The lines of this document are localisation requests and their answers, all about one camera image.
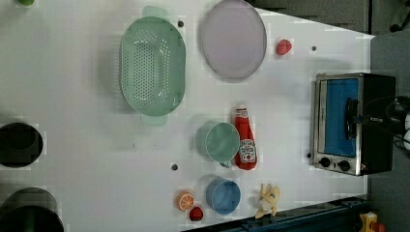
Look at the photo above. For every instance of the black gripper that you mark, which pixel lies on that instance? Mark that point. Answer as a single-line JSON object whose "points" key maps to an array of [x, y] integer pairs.
{"points": [[397, 113]]}

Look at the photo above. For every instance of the blue glass oven door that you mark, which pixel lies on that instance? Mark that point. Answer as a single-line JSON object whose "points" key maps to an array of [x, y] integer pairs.
{"points": [[338, 92]]}

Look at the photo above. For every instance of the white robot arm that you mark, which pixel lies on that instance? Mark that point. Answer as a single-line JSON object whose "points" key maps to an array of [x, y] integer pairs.
{"points": [[400, 141]]}

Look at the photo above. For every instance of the black toaster oven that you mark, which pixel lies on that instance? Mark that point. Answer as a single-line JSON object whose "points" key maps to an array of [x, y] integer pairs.
{"points": [[374, 148]]}

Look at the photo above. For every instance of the peeled toy banana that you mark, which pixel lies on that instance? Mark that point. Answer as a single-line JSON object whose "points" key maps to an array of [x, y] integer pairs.
{"points": [[268, 201]]}

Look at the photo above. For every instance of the red ketchup bottle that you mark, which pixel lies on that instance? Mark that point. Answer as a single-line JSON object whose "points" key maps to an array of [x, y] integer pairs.
{"points": [[246, 157]]}

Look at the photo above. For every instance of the green mug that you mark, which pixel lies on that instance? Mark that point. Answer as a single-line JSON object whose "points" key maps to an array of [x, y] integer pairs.
{"points": [[218, 141]]}

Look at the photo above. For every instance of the lilac round plate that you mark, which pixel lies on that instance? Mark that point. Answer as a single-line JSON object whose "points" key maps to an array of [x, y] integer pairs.
{"points": [[234, 39]]}

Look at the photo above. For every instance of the blue cup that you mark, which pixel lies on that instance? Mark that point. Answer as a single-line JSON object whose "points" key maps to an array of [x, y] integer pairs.
{"points": [[223, 196]]}

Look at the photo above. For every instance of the small red toy strawberry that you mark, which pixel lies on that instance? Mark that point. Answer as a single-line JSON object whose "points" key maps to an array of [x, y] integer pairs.
{"points": [[196, 214]]}

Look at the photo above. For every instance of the toy orange slice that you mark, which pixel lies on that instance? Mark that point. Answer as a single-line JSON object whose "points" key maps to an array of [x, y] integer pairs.
{"points": [[185, 201]]}

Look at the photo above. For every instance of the green perforated colander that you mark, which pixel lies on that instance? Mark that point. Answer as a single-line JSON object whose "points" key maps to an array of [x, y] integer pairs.
{"points": [[153, 66]]}

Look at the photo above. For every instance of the green knob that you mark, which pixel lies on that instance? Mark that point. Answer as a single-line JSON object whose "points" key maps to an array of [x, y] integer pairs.
{"points": [[26, 2]]}

